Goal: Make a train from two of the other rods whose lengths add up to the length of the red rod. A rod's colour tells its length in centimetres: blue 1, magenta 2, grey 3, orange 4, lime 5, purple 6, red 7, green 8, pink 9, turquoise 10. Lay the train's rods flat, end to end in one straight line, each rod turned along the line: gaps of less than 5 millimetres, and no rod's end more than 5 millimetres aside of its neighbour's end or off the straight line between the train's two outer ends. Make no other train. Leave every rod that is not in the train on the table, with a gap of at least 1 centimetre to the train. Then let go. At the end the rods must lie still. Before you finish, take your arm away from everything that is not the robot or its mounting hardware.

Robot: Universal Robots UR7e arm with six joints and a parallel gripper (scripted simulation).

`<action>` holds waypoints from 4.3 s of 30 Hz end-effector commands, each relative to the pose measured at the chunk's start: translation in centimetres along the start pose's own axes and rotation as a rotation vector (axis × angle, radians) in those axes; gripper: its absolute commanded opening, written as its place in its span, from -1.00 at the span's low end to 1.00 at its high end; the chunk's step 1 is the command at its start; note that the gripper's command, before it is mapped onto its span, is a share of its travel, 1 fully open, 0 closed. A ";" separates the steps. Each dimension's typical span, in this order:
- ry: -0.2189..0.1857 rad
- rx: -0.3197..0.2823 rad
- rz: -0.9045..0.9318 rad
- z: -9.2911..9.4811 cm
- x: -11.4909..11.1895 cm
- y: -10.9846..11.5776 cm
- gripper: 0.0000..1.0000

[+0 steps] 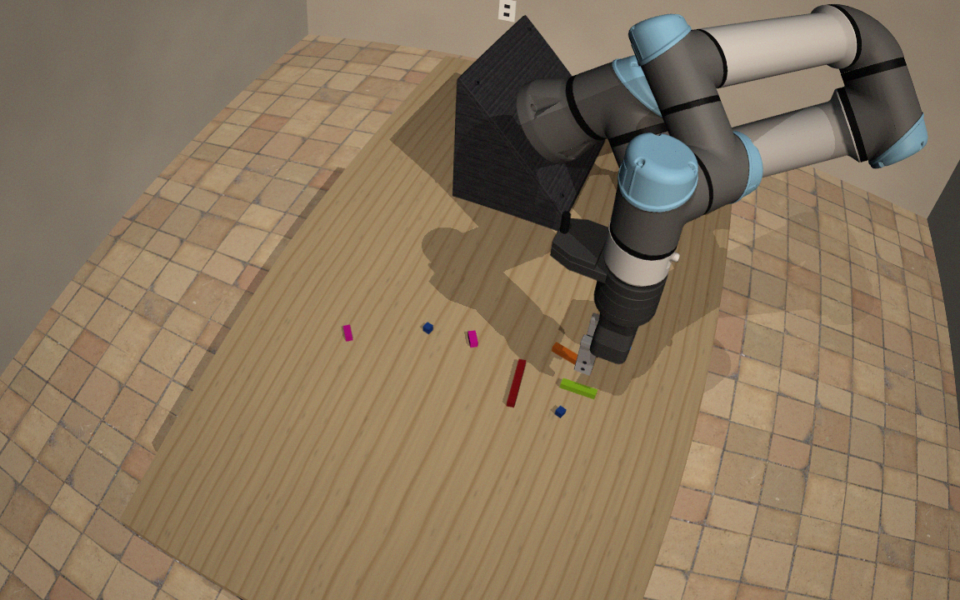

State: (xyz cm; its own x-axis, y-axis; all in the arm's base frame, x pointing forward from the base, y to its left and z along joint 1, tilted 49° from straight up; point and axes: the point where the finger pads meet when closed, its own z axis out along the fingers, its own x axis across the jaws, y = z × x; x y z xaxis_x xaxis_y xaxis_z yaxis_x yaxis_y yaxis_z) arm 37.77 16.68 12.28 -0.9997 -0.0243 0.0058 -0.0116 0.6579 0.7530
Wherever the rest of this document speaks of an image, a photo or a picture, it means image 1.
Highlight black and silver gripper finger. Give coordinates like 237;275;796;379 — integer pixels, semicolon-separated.
574;334;596;376
587;312;599;337

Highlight lime green rod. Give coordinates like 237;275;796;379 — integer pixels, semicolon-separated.
560;378;598;399

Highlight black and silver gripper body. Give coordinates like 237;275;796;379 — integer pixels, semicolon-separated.
550;212;680;364

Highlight orange rod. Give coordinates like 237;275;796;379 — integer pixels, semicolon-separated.
552;342;578;365

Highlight dark red rod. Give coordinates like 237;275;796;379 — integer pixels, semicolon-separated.
507;359;526;408

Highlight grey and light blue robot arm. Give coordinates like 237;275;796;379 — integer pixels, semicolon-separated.
517;4;928;260

